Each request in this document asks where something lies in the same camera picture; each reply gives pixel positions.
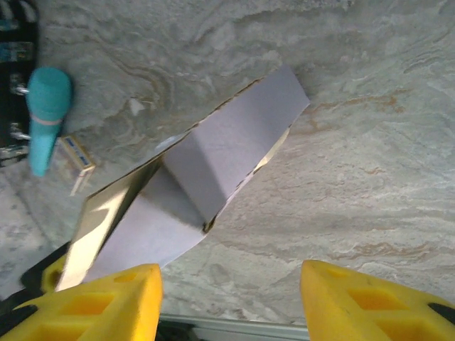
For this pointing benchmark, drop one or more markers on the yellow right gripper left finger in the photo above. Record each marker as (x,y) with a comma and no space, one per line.
(89,309)

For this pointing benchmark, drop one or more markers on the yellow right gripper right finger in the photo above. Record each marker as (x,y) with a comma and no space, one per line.
(373,312)

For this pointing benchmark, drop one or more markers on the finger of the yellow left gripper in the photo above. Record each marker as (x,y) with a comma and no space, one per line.
(53,277)

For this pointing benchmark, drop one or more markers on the white cardboard paper box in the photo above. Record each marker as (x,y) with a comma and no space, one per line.
(220,152)

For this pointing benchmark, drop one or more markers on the small yellow blue box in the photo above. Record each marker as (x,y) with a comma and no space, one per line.
(78,156)

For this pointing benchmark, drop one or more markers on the teal toy microphone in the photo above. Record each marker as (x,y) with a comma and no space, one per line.
(46,117)

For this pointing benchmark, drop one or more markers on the black hard case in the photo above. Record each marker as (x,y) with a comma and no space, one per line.
(17,42)

